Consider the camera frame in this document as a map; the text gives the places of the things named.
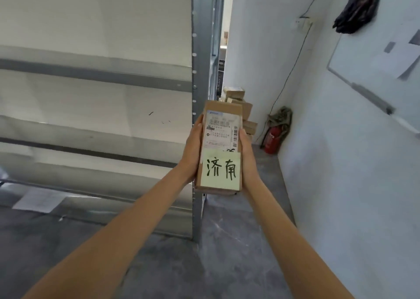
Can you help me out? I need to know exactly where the person's left hand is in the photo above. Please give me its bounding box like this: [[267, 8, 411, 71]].
[[176, 113, 205, 184]]

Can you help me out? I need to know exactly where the person's right hand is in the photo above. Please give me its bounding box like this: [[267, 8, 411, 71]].
[[238, 129, 261, 191]]

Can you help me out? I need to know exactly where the brown cardboard parcel with label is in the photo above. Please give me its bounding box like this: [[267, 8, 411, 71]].
[[196, 100, 244, 192]]

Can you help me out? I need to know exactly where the brown cardboard box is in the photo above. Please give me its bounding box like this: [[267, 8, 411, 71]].
[[193, 177, 239, 197]]

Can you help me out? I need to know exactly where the person's left forearm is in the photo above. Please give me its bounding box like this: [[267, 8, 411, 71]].
[[20, 164, 192, 299]]

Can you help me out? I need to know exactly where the person's right forearm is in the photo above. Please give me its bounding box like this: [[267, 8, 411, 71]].
[[242, 177, 356, 299]]

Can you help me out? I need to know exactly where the red fire extinguisher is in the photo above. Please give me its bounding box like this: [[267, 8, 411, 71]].
[[263, 126, 283, 155]]

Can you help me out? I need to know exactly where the yellow sticky note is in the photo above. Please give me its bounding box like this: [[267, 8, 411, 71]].
[[200, 149, 242, 191]]

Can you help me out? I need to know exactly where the pile of brown cardboard boxes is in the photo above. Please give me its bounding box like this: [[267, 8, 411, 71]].
[[222, 86, 258, 144]]

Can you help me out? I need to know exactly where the grey metal shelving rack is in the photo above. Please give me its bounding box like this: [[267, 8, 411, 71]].
[[0, 0, 227, 243]]

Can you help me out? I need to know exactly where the white paper sheet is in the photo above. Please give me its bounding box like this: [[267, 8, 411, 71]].
[[12, 190, 66, 213]]

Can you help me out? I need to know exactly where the black bag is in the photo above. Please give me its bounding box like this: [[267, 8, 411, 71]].
[[333, 0, 381, 34]]

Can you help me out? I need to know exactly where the black cable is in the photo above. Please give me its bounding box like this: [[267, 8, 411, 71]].
[[260, 0, 325, 148]]

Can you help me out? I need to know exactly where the white wall socket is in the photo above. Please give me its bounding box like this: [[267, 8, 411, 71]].
[[295, 17, 314, 32]]

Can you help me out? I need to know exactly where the whiteboard with grey frame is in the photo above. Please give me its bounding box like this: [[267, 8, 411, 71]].
[[327, 23, 420, 134]]

